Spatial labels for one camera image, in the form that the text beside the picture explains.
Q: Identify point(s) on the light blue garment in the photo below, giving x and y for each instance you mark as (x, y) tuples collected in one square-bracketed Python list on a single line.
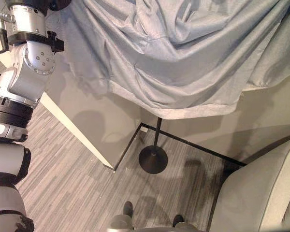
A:
[(164, 60)]

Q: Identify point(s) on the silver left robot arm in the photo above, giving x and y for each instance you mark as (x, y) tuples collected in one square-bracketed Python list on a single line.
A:
[(21, 79)]

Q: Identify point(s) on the black clothes rack stand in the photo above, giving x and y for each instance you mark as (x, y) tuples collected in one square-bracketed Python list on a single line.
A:
[(153, 158)]

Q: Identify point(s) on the light grey sofa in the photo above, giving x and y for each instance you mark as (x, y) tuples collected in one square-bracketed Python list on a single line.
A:
[(253, 193)]

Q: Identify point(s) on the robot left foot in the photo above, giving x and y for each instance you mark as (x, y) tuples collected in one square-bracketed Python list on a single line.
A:
[(128, 207)]

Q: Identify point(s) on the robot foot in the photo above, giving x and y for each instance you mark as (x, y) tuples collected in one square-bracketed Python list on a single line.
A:
[(178, 219), (128, 207)]

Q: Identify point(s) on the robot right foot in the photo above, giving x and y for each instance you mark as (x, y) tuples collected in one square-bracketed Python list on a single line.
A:
[(178, 219)]

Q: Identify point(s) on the silver robot left leg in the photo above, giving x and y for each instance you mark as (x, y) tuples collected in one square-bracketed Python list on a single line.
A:
[(119, 223)]

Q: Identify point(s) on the silver robot leg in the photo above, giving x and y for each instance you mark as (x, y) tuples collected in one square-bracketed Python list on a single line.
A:
[(183, 227), (119, 223)]

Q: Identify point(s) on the silver robot right leg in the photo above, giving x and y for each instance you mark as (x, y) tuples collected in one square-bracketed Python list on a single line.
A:
[(183, 227)]

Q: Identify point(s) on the white wall outlet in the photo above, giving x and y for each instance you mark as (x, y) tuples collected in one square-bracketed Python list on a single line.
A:
[(143, 129)]

